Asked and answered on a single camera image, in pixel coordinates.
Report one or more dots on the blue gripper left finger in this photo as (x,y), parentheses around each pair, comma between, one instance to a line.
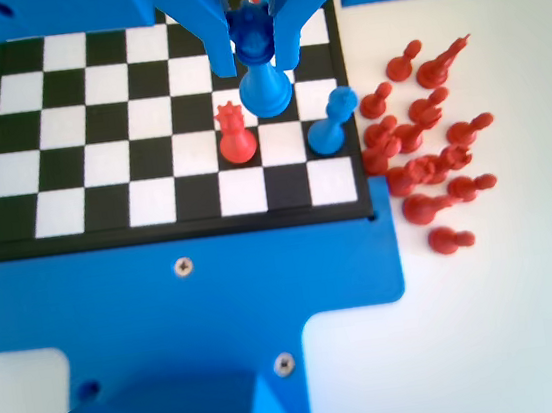
(207,13)

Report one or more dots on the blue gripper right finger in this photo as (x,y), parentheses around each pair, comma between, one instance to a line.
(289,3)

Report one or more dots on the blue queen chess piece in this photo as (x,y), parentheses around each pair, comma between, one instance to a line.
(264,92)

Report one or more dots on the blue king chess piece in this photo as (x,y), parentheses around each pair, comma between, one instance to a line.
(329,127)

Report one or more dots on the red queen chess piece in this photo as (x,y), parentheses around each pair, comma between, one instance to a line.
(236,143)

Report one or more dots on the black and white chessboard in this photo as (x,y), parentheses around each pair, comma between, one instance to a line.
(110,126)

